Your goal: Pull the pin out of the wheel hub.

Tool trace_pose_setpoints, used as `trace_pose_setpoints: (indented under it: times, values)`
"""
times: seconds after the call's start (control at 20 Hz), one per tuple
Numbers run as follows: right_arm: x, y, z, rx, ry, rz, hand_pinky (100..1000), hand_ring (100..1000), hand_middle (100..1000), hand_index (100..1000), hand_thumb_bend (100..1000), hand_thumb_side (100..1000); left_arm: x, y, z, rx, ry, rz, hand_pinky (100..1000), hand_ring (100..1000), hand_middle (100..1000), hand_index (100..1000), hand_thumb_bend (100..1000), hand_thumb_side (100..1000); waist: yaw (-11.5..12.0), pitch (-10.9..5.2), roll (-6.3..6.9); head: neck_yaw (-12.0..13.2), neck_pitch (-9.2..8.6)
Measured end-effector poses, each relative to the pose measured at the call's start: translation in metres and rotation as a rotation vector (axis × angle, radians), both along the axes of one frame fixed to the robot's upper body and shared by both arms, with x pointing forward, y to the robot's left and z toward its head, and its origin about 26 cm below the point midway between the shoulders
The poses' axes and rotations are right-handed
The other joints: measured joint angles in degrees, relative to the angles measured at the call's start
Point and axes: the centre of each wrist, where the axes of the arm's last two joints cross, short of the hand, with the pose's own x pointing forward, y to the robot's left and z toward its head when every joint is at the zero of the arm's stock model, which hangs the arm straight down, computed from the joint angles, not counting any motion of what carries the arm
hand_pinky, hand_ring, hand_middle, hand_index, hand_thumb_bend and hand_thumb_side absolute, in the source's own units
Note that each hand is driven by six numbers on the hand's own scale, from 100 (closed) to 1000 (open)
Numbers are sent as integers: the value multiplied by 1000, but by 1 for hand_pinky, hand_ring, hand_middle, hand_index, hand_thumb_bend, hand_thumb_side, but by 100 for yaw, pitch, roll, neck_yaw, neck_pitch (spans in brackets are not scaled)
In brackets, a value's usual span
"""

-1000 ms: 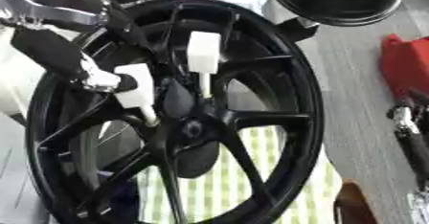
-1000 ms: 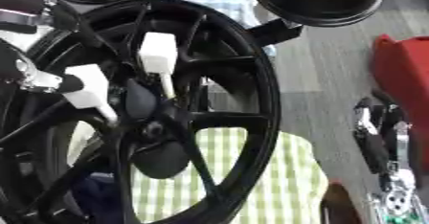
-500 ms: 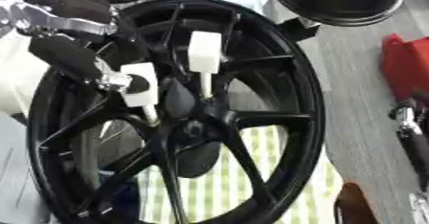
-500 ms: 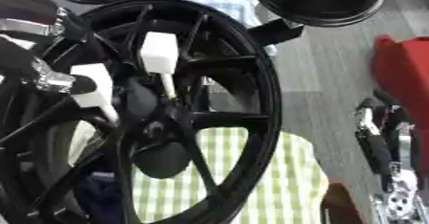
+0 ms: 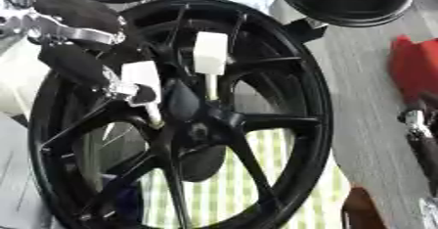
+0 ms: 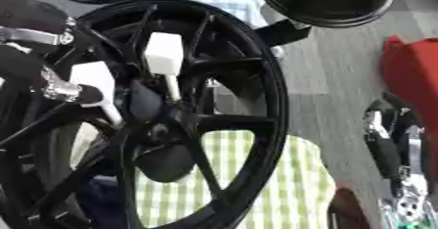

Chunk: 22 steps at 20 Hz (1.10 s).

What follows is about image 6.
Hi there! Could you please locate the brown rounded object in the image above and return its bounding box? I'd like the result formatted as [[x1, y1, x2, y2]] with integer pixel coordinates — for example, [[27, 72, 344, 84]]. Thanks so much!
[[327, 187, 373, 229]]

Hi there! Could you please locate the black angled bracket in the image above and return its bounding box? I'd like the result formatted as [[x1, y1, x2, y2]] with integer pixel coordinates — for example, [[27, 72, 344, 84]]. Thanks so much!
[[253, 19, 314, 47]]

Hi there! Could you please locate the red bag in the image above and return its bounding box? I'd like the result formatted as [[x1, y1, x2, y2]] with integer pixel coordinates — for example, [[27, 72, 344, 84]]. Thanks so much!
[[379, 34, 438, 177]]

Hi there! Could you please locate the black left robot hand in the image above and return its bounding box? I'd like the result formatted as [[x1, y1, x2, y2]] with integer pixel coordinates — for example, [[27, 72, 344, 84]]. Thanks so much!
[[0, 0, 107, 108]]

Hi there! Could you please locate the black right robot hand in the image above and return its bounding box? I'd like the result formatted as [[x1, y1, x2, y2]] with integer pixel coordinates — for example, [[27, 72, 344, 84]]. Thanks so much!
[[363, 91, 438, 198]]

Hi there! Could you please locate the black spoked wheel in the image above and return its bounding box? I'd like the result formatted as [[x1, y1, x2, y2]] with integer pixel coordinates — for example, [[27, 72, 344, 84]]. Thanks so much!
[[0, 0, 291, 229]]

